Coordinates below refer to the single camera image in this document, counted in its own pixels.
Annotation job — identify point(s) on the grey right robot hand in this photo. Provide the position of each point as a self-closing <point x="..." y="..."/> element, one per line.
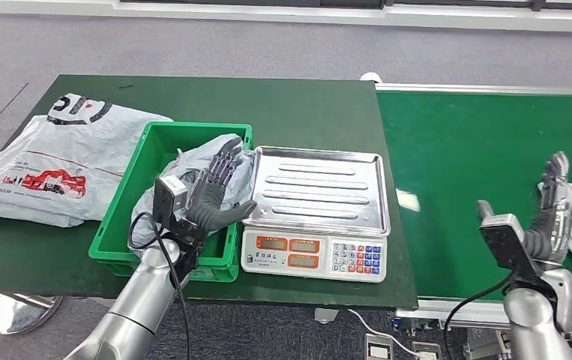
<point x="546" y="233"/>

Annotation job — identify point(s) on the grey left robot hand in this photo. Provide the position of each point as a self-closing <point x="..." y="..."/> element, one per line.
<point x="208" y="198"/>

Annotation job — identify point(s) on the grey parcel with red print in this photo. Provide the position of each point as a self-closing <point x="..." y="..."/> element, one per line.
<point x="201" y="154"/>

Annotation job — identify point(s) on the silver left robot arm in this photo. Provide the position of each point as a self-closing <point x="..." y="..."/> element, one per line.
<point x="136" y="303"/>

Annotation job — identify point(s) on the green conveyor belt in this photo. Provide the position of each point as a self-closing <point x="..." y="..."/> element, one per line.
<point x="464" y="149"/>

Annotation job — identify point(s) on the grey floor socket box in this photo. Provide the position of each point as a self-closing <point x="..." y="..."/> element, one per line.
<point x="378" y="349"/>
<point x="425" y="352"/>

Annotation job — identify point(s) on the white conveyor roller cap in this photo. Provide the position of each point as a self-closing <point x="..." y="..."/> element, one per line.
<point x="370" y="77"/>

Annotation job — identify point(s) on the green plastic bin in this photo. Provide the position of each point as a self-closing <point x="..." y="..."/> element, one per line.
<point x="126" y="164"/>

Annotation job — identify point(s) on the white scale with steel tray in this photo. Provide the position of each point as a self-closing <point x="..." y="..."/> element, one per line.
<point x="323" y="194"/>

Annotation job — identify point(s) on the large white printed mail bag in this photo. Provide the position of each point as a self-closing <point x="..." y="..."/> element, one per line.
<point x="62" y="159"/>

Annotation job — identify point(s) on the chrome table base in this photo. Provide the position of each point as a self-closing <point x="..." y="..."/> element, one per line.
<point x="17" y="313"/>

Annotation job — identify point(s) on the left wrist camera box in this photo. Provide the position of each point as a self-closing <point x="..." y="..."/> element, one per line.
<point x="169" y="201"/>

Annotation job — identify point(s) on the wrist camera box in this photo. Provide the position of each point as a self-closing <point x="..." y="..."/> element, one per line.
<point x="169" y="201"/>
<point x="506" y="246"/>

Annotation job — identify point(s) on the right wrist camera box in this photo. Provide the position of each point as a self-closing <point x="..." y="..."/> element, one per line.
<point x="506" y="246"/>

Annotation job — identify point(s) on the aluminium conveyor frame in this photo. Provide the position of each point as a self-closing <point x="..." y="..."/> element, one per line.
<point x="464" y="314"/>

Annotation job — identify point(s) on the white bracket under table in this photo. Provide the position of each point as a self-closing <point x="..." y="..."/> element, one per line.
<point x="325" y="316"/>

